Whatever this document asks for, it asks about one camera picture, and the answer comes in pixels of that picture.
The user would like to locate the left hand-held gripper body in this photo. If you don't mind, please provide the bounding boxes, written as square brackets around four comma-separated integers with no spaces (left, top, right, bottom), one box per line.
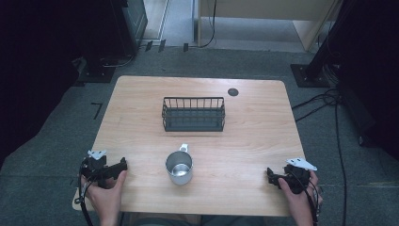
[81,149,111,189]

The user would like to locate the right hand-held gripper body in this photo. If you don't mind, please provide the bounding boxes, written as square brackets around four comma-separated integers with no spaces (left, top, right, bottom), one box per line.
[282,157,318,195]

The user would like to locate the silver metal cup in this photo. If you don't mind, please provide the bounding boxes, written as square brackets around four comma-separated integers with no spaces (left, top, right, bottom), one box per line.
[165,143,195,186]

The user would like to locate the black wire basket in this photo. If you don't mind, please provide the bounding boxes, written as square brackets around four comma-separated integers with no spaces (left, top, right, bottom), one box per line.
[161,96,227,133]

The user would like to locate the person's right hand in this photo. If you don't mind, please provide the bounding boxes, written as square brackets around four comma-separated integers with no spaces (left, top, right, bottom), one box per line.
[278,170,323,218]

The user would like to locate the person's left hand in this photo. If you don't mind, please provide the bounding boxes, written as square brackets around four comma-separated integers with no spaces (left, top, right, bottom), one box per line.
[80,169,129,220]

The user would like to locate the person's legs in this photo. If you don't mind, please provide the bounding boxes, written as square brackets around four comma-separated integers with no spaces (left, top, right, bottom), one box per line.
[129,214,266,226]

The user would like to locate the black metal stand with base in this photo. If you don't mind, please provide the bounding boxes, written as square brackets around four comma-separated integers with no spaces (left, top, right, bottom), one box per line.
[74,46,117,85]
[289,0,361,89]

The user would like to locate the dark cabinet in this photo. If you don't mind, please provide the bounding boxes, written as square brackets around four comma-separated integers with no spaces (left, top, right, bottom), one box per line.
[107,0,149,59]

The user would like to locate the light wooden furniture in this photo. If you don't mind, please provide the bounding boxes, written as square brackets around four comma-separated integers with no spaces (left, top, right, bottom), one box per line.
[197,0,343,53]

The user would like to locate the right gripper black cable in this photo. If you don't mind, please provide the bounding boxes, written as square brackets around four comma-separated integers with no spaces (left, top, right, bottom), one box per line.
[290,171,324,226]

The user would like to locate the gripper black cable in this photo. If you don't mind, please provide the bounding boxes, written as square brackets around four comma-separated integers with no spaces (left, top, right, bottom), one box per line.
[290,171,324,226]
[77,159,95,226]

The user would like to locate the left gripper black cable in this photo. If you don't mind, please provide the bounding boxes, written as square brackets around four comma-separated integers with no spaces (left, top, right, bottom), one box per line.
[77,159,95,226]

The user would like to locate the black floor cables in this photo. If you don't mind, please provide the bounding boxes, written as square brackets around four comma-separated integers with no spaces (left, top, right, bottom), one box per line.
[291,88,348,226]

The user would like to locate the black hanging cable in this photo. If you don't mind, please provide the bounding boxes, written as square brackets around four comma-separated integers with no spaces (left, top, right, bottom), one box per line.
[198,0,218,49]

